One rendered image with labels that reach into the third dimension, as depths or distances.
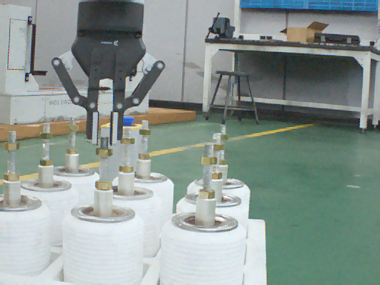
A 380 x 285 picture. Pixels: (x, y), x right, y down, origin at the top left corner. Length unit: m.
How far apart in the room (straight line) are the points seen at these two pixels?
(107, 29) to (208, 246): 0.25
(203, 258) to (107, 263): 0.11
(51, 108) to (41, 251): 2.93
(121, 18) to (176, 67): 5.79
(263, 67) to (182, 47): 1.01
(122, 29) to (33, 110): 2.87
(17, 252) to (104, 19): 0.28
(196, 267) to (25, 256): 0.20
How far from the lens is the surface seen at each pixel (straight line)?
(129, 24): 0.60
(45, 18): 7.70
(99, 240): 0.61
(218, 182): 0.73
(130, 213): 0.65
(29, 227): 0.66
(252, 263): 0.73
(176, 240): 0.60
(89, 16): 0.61
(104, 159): 0.64
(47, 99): 3.54
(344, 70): 5.65
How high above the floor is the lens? 0.42
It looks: 8 degrees down
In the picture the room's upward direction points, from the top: 3 degrees clockwise
